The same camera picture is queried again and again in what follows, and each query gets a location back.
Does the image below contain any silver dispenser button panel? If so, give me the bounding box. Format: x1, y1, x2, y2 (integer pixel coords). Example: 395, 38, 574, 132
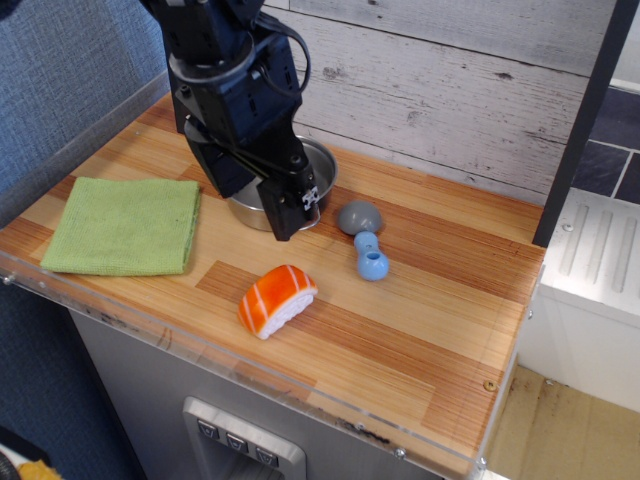
183, 396, 307, 479

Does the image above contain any green folded cloth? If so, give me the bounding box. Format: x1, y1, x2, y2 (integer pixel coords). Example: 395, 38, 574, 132
41, 177, 200, 277

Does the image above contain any stainless steel pot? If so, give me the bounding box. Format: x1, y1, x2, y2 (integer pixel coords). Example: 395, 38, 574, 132
227, 135, 338, 232

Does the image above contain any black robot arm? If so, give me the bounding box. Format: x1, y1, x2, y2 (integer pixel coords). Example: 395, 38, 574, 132
143, 1, 319, 241

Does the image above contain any black right shelf post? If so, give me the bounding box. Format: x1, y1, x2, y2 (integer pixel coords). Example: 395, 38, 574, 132
532, 0, 639, 248

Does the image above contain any yellow object at corner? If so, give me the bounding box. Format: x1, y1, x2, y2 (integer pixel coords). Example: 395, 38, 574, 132
17, 461, 62, 480

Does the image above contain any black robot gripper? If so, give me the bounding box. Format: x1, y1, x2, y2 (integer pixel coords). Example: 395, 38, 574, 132
167, 34, 320, 241

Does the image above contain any grey blue toy scoop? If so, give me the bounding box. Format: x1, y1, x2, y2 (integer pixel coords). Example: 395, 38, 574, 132
337, 200, 389, 281

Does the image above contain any white ribbed drainboard unit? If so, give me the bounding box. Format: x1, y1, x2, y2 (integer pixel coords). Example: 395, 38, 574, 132
518, 189, 639, 410

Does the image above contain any orange white toy sushi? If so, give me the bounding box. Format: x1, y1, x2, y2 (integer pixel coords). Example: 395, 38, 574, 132
237, 265, 318, 340

